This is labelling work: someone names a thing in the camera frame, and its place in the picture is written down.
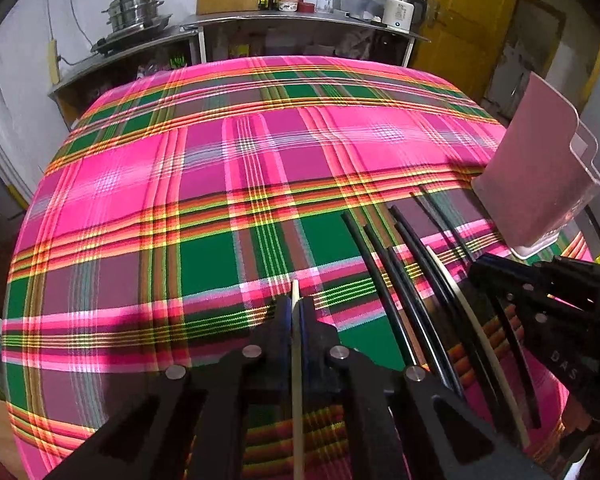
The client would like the cream white chopstick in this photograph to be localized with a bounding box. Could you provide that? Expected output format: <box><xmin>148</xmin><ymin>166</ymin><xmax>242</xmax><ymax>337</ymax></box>
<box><xmin>291</xmin><ymin>280</ymin><xmax>304</xmax><ymax>480</ymax></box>
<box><xmin>426</xmin><ymin>246</ymin><xmax>530</xmax><ymax>448</ymax></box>

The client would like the black chopstick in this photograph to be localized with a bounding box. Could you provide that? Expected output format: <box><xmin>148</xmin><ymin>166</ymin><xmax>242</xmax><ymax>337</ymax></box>
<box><xmin>363</xmin><ymin>224</ymin><xmax>465</xmax><ymax>400</ymax></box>
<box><xmin>488</xmin><ymin>295</ymin><xmax>542</xmax><ymax>429</ymax></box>
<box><xmin>341</xmin><ymin>210</ymin><xmax>418</xmax><ymax>367</ymax></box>
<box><xmin>389</xmin><ymin>205</ymin><xmax>480</xmax><ymax>359</ymax></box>
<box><xmin>413</xmin><ymin>185</ymin><xmax>475</xmax><ymax>263</ymax></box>

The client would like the metal kitchen counter shelf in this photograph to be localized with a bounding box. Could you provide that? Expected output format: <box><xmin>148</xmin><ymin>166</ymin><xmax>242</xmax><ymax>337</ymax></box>
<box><xmin>178</xmin><ymin>11</ymin><xmax>429</xmax><ymax>67</ymax></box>

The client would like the pink plastic utensil basket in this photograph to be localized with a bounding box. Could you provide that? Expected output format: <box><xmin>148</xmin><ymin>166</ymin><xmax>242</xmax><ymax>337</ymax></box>
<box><xmin>471</xmin><ymin>73</ymin><xmax>600</xmax><ymax>260</ymax></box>

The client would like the pink plaid tablecloth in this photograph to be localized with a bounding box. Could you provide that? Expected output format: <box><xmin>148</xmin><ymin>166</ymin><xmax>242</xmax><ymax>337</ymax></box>
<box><xmin>2</xmin><ymin>55</ymin><xmax>594</xmax><ymax>480</ymax></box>

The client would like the yellow wooden door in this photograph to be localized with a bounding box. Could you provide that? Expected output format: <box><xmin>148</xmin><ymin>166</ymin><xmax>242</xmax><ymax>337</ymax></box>
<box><xmin>412</xmin><ymin>0</ymin><xmax>516</xmax><ymax>102</ymax></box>

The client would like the low metal side shelf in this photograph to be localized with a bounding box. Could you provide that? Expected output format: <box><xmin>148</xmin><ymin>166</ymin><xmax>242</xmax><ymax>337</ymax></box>
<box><xmin>48</xmin><ymin>26</ymin><xmax>200</xmax><ymax>129</ymax></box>

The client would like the white electric kettle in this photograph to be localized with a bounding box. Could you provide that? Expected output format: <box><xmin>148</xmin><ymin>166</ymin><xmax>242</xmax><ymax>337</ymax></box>
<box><xmin>382</xmin><ymin>0</ymin><xmax>427</xmax><ymax>32</ymax></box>

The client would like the black induction cooker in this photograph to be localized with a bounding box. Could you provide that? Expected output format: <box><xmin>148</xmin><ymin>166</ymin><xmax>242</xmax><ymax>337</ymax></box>
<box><xmin>91</xmin><ymin>14</ymin><xmax>171</xmax><ymax>55</ymax></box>

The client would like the grey plastic container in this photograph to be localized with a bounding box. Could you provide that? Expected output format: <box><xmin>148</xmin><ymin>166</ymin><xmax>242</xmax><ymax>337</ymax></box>
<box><xmin>332</xmin><ymin>0</ymin><xmax>386</xmax><ymax>22</ymax></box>

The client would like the stainless steel steamer pot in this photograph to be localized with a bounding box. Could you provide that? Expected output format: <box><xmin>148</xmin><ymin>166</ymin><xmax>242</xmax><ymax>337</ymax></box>
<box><xmin>104</xmin><ymin>0</ymin><xmax>163</xmax><ymax>32</ymax></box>

